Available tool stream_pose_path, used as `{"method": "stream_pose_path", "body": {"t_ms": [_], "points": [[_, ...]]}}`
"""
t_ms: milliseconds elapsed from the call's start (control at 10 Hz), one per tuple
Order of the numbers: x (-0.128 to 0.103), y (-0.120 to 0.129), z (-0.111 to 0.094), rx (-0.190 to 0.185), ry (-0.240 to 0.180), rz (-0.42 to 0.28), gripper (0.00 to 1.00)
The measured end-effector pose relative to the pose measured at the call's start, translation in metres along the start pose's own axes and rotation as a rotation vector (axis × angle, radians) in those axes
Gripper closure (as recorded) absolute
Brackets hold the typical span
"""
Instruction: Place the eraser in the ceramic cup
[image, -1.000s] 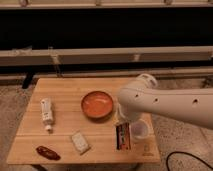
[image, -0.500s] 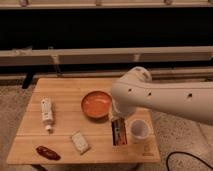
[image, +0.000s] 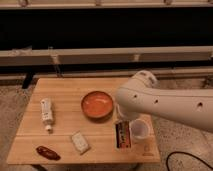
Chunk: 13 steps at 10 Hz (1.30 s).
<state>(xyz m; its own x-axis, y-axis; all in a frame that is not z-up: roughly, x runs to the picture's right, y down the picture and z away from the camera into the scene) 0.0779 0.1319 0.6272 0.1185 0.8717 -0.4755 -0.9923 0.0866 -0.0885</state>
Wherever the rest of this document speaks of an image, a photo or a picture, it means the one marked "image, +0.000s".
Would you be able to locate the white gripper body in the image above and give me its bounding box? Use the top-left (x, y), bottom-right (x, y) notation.
top-left (117, 105), bottom-right (140, 121)

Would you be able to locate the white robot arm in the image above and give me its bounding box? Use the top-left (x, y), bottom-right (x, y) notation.
top-left (115, 70), bottom-right (213, 133)

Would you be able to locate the black orange candy bar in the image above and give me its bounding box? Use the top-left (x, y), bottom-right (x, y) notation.
top-left (115, 121), bottom-right (131, 148)

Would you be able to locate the orange bowl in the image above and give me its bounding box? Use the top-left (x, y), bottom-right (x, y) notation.
top-left (81, 91), bottom-right (114, 119)

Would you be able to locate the wooden table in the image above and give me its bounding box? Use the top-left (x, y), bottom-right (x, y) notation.
top-left (7, 78), bottom-right (160, 164)

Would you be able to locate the white tube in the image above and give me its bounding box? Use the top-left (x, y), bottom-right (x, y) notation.
top-left (41, 98), bottom-right (54, 133)

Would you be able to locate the dark red snack wrapper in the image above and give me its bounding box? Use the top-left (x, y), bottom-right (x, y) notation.
top-left (36, 146), bottom-right (61, 160)

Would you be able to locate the black cable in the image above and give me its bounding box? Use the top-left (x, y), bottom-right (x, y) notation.
top-left (165, 151), bottom-right (213, 171)

